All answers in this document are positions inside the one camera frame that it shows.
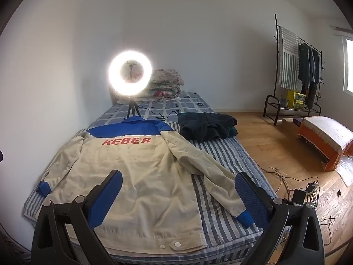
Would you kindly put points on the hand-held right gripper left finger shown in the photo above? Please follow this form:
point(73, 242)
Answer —
point(106, 196)

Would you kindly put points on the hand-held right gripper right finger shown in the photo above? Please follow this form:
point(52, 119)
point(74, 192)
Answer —
point(248, 198)

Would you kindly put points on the cream and blue jacket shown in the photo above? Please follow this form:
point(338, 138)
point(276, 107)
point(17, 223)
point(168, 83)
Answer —
point(138, 176)

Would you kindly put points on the dark hanging clothes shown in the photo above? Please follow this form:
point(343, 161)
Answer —
point(306, 66)

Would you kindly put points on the black metal clothes rack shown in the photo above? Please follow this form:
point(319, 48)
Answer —
point(276, 47)

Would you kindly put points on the striped bed mattress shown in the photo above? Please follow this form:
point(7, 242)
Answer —
point(220, 157)

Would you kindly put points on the black device on stand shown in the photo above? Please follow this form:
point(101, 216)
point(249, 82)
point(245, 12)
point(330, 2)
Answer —
point(298, 196)

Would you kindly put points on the white power strip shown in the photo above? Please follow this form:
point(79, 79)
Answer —
point(311, 188)

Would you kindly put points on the teal garment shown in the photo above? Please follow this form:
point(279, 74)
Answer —
point(235, 132)

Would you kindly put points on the cardboard box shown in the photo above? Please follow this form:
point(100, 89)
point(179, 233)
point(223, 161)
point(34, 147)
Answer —
point(288, 128)

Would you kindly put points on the dark navy garment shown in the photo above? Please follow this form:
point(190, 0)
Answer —
point(204, 125)

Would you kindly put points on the dark blue flat box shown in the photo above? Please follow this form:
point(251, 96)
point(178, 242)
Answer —
point(297, 122)

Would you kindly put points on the black tripod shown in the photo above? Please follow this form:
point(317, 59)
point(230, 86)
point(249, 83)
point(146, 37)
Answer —
point(132, 107)

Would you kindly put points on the orange cabinet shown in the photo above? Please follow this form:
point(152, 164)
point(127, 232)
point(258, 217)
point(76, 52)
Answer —
point(331, 157)

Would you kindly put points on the small grey pot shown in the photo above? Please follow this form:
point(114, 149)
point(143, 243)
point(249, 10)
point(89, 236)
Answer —
point(284, 102)

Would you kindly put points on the yellow box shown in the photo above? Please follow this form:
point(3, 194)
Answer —
point(296, 100)

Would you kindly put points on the blue checked bed sheet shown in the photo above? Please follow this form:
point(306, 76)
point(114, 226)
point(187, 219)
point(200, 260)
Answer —
point(193, 102)

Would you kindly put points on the folded floral quilt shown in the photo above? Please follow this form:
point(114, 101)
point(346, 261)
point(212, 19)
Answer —
point(165, 81)

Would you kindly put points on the striped hanging towel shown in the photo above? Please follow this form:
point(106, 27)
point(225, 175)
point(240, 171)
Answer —
point(286, 58)

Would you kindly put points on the window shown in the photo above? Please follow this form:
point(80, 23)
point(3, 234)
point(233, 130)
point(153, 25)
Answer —
point(349, 66)

